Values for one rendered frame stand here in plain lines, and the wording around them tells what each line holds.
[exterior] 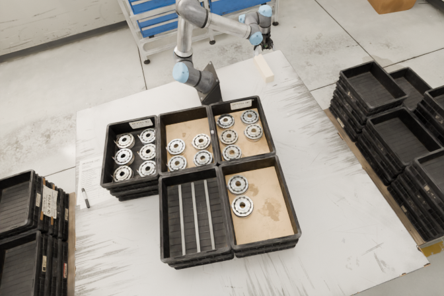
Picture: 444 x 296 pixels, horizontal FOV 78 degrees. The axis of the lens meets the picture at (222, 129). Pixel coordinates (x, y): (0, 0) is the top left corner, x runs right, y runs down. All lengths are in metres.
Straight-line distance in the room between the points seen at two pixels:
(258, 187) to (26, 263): 1.57
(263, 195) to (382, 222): 0.59
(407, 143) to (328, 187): 0.87
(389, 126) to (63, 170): 2.79
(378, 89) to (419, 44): 1.45
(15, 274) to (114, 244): 0.84
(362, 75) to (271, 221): 1.51
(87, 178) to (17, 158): 1.58
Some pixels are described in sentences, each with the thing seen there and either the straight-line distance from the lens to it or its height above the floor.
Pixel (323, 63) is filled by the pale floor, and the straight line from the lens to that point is 3.23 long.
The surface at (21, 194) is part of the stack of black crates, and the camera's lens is 2.39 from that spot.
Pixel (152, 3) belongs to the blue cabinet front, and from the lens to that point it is 3.15.
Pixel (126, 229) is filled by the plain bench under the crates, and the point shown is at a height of 0.70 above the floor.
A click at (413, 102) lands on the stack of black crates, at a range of 2.72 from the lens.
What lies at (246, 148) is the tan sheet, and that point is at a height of 0.83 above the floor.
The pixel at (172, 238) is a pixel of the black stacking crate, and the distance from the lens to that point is 1.40.
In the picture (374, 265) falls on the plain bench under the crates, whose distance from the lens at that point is 1.55.
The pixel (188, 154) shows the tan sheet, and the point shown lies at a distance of 1.55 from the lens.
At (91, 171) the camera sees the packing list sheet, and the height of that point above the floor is 0.70.
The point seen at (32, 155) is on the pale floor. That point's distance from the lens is 3.29.
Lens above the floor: 2.14
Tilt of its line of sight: 55 degrees down
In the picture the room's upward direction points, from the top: 11 degrees counter-clockwise
